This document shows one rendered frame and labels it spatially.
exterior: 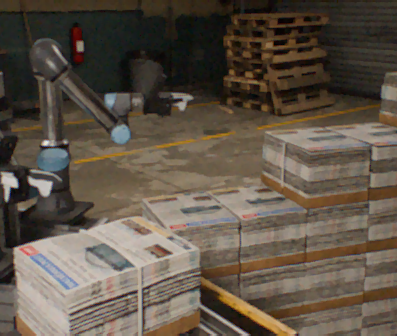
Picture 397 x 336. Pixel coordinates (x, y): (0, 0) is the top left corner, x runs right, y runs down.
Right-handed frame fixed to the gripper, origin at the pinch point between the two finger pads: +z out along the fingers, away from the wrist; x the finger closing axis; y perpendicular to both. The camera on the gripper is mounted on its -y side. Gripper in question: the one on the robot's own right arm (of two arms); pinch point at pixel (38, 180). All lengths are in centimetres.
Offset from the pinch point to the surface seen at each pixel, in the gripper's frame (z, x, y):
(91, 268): 11.4, -7.7, 19.5
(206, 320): 20, -43, 39
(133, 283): 18.7, -14.6, 22.4
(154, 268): 19.9, -20.0, 19.5
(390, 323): 19, -172, 75
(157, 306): 19.3, -23.1, 30.2
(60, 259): 2.3, -5.7, 19.6
